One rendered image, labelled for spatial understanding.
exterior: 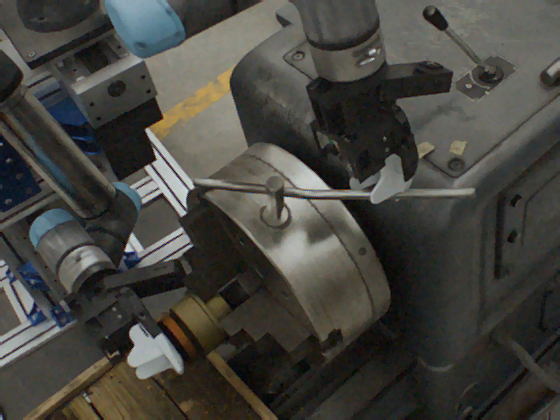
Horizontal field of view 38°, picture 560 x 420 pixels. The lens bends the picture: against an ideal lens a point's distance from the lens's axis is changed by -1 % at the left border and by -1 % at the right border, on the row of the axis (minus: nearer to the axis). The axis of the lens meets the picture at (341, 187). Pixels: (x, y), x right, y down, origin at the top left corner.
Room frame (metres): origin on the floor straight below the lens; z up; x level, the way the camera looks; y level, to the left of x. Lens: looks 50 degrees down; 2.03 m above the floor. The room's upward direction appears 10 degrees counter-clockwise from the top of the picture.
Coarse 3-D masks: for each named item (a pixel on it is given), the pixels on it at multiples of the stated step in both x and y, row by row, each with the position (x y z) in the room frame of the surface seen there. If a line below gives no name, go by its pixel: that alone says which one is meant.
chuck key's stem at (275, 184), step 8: (272, 176) 0.64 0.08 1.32; (280, 176) 0.64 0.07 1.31; (272, 184) 0.63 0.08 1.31; (280, 184) 0.63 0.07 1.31; (272, 192) 0.62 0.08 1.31; (280, 192) 0.62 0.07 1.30; (272, 200) 0.63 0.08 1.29; (280, 200) 0.63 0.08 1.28; (272, 208) 0.63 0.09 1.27; (280, 208) 0.63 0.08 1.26; (272, 216) 0.64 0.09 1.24; (280, 216) 0.64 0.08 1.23
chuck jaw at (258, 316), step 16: (240, 304) 0.61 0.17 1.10; (256, 304) 0.61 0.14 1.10; (272, 304) 0.60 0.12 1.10; (224, 320) 0.59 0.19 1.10; (240, 320) 0.59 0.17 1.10; (256, 320) 0.58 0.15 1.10; (272, 320) 0.58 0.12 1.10; (288, 320) 0.57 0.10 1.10; (240, 336) 0.57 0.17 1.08; (256, 336) 0.56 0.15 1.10; (272, 336) 0.55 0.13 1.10; (288, 336) 0.55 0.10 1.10; (304, 336) 0.54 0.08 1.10; (336, 336) 0.55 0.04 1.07; (288, 352) 0.53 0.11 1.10; (304, 352) 0.54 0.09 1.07
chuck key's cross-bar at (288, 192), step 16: (256, 192) 0.63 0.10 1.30; (288, 192) 0.63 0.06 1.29; (304, 192) 0.63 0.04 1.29; (320, 192) 0.62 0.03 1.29; (336, 192) 0.62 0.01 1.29; (352, 192) 0.61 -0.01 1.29; (368, 192) 0.61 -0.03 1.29; (416, 192) 0.59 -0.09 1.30; (432, 192) 0.59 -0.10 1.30; (448, 192) 0.58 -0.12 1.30; (464, 192) 0.57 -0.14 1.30
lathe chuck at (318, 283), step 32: (256, 160) 0.75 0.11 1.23; (192, 192) 0.74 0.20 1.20; (224, 192) 0.70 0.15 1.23; (224, 224) 0.68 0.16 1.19; (256, 224) 0.64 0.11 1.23; (288, 224) 0.63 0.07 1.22; (320, 224) 0.63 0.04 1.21; (256, 256) 0.62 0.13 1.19; (288, 256) 0.60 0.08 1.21; (320, 256) 0.60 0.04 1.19; (288, 288) 0.57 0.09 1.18; (320, 288) 0.57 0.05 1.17; (352, 288) 0.58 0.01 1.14; (320, 320) 0.54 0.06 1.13; (352, 320) 0.56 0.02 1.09; (320, 352) 0.54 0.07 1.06
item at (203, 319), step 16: (176, 304) 0.62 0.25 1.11; (192, 304) 0.61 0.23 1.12; (208, 304) 0.61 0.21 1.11; (224, 304) 0.61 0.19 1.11; (160, 320) 0.60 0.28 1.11; (176, 320) 0.59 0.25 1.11; (192, 320) 0.59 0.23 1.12; (208, 320) 0.59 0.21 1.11; (176, 336) 0.57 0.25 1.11; (192, 336) 0.57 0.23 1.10; (208, 336) 0.57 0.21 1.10; (224, 336) 0.57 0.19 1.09; (192, 352) 0.56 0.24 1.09; (208, 352) 0.56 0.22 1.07
